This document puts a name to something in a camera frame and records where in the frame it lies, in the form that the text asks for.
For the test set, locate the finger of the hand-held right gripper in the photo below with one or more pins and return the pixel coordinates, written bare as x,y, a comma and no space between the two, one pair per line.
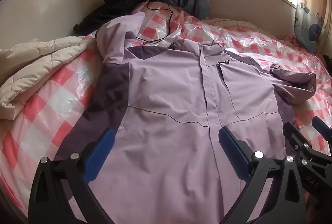
323,126
293,135

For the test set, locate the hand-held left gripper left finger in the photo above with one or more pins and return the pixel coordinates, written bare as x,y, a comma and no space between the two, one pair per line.
99,154

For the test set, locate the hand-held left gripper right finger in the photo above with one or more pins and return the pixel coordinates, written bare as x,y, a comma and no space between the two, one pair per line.
233,154

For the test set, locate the lilac and purple jacket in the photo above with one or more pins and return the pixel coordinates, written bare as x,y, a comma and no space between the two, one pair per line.
166,110

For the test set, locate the bed with pink checked cover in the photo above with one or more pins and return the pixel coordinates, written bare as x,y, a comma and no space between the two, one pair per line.
51,115

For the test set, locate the pink star print curtain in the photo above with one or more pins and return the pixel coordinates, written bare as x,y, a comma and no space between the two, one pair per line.
311,19

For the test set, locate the beige quilt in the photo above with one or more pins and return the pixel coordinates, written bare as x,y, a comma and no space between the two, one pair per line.
31,65

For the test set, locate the black coat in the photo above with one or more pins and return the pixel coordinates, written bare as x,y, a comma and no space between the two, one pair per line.
116,3

